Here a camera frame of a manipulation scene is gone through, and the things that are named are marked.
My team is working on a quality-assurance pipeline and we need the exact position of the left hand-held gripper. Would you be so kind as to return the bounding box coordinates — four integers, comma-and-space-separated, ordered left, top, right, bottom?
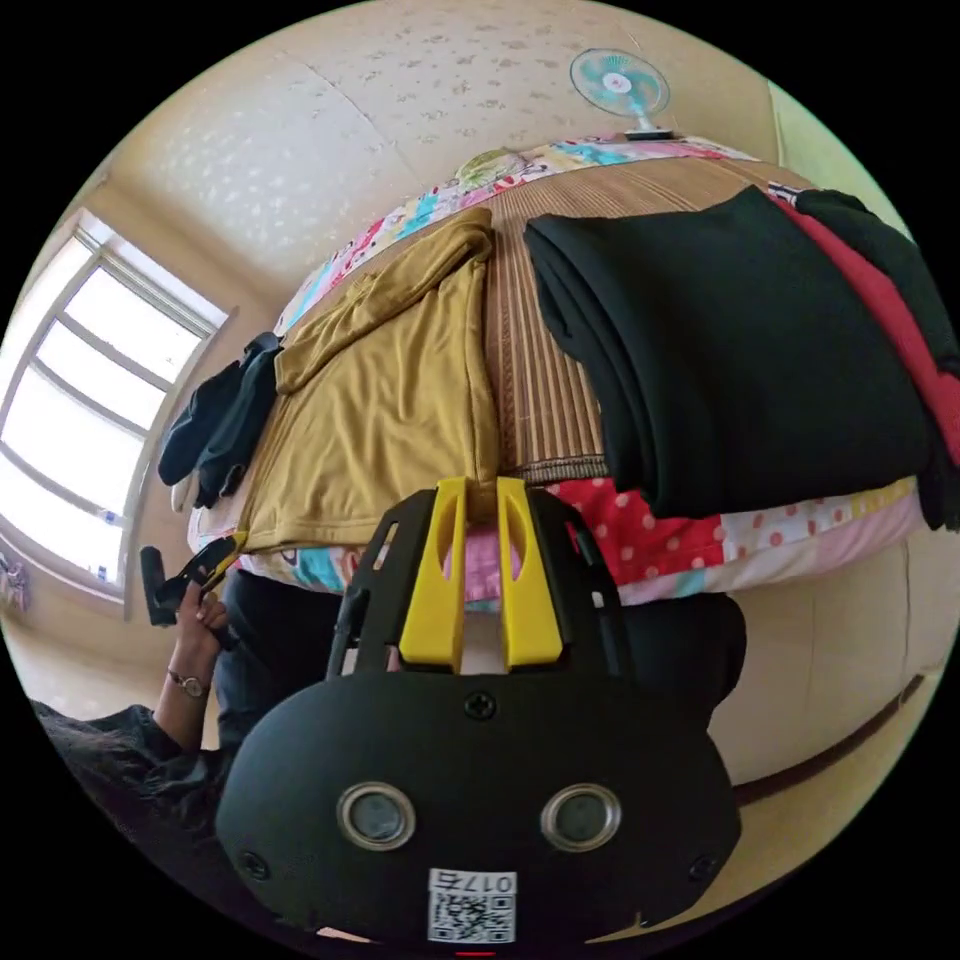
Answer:
158, 528, 250, 651

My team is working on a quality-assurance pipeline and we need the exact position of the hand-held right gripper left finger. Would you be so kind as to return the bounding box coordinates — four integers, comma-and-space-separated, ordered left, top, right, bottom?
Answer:
398, 476, 468, 673

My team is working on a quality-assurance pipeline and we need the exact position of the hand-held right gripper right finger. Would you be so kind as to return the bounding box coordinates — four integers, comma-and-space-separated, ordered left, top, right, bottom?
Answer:
494, 476, 565, 672

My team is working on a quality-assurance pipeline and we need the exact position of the yellow long sleeve shirt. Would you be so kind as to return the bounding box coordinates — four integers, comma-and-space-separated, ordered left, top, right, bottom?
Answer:
237, 205, 503, 557

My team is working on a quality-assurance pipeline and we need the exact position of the person's left forearm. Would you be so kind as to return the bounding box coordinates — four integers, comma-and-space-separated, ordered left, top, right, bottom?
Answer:
152, 667, 213, 754

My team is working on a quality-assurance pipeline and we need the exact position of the person's left hand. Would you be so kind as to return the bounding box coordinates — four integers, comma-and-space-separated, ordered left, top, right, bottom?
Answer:
173, 581, 231, 681

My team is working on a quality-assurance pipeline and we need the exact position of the person's body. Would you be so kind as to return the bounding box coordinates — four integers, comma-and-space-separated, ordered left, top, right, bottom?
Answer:
29, 566, 749, 935

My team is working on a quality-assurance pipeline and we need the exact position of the dark crumpled garment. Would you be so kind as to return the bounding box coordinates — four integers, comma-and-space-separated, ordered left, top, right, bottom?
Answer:
156, 331, 287, 511

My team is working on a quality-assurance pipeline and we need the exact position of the window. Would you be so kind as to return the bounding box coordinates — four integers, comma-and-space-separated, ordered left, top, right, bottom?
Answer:
0, 208, 232, 603

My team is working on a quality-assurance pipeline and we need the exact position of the bed with woven mat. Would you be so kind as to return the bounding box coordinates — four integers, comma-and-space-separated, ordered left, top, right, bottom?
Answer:
170, 133, 939, 610

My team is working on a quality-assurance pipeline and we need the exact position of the pile of clothes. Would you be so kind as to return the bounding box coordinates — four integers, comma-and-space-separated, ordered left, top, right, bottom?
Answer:
521, 183, 960, 535

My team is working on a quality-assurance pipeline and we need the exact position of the turquoise electric fan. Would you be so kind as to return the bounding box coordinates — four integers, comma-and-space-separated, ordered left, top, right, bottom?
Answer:
568, 47, 681, 143

